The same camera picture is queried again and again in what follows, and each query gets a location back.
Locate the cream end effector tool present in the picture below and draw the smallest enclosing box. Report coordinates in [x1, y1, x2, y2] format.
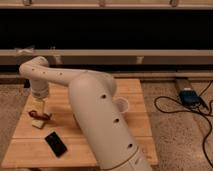
[32, 99, 45, 129]

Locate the black eraser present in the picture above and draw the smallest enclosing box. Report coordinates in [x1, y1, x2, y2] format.
[45, 132, 67, 157]

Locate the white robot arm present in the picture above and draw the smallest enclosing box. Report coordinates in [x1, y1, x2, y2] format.
[19, 56, 153, 171]

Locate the wooden board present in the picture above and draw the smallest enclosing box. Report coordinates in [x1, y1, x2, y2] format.
[2, 79, 158, 168]

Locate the orange bowl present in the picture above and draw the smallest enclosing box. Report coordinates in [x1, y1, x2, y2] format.
[114, 98, 129, 113]

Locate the blue electronic box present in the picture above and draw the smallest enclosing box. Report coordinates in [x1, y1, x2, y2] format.
[179, 90, 200, 106]

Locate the metal rail frame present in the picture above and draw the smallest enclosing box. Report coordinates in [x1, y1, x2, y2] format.
[0, 49, 213, 65]

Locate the black cable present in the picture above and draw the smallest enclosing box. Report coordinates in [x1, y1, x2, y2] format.
[153, 79, 213, 168]

